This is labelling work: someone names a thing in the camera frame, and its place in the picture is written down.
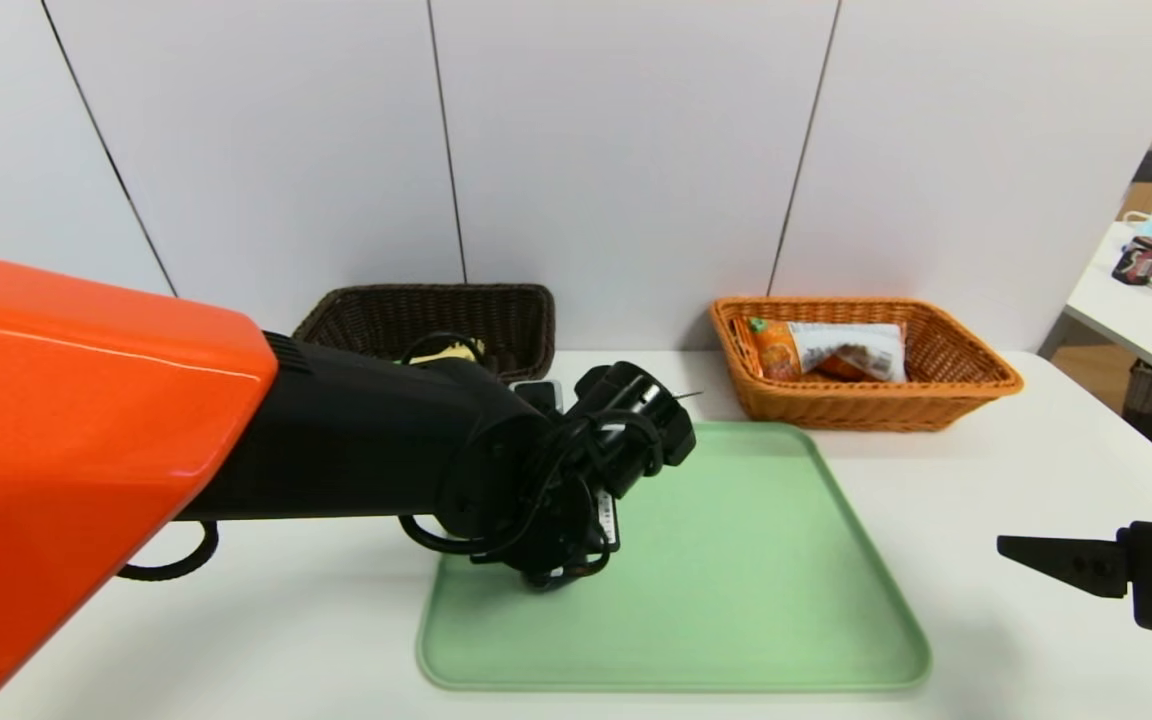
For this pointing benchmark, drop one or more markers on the dark grey cloth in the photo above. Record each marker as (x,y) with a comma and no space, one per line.
(551,585)

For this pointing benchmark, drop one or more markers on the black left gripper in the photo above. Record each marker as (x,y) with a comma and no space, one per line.
(604,523)

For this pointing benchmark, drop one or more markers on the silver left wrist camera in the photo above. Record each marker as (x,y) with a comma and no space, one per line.
(536,392)

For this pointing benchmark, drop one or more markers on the orange wicker basket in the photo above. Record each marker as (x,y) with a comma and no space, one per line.
(886,405)

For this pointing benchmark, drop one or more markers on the light green plastic tray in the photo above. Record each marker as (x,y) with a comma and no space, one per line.
(756,600)

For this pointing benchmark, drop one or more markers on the white side table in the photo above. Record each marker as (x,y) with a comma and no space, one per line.
(1126,320)

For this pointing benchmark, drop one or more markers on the dark brown wicker basket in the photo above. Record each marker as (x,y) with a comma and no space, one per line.
(506,320)

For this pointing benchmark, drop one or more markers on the small black jar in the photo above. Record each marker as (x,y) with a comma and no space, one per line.
(1136,262)

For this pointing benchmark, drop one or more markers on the orange and white snack bag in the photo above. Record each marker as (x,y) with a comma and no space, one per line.
(836,348)

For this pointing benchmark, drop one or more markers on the orange and black left arm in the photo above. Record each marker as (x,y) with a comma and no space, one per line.
(86,450)

